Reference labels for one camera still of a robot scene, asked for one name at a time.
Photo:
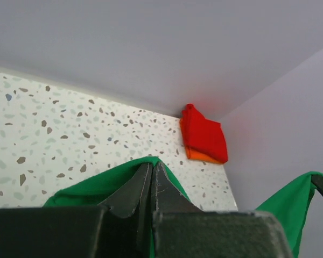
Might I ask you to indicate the orange folded t shirt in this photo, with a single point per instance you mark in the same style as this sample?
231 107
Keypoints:
193 154

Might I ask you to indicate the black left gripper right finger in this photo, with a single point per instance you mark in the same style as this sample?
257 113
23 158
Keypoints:
180 229

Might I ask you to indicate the green t shirt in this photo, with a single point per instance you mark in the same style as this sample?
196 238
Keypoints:
289 204

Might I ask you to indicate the red folded t shirt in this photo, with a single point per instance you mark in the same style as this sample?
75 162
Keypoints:
204 135

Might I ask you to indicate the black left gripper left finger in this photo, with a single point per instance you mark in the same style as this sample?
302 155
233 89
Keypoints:
119 226

